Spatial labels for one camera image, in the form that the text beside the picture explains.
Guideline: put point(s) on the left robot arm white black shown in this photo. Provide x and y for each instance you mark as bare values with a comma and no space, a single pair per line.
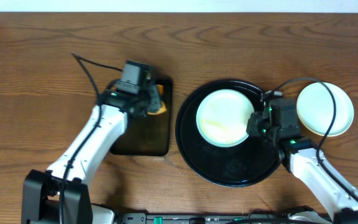
61,194

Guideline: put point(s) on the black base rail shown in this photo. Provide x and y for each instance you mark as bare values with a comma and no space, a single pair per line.
305,214

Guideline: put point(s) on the light blue plate front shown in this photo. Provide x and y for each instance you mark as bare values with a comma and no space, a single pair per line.
222,117

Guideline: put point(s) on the orange green scrub sponge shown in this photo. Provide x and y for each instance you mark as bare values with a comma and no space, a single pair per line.
157,105

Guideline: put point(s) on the yellow plate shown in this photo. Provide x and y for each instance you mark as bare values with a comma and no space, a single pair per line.
320,133

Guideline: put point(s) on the light blue plate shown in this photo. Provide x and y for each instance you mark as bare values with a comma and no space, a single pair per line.
325,108
222,117

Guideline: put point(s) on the black rectangular tray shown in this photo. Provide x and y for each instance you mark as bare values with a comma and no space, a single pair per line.
150,135

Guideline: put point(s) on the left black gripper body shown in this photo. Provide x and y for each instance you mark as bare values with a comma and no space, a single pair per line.
143,99

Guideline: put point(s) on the black round tray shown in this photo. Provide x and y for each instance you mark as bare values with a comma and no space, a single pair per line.
247,163

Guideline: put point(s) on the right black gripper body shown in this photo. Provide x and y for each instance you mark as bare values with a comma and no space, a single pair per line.
260,127

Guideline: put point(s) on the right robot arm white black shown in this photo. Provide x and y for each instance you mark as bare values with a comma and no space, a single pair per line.
302,158

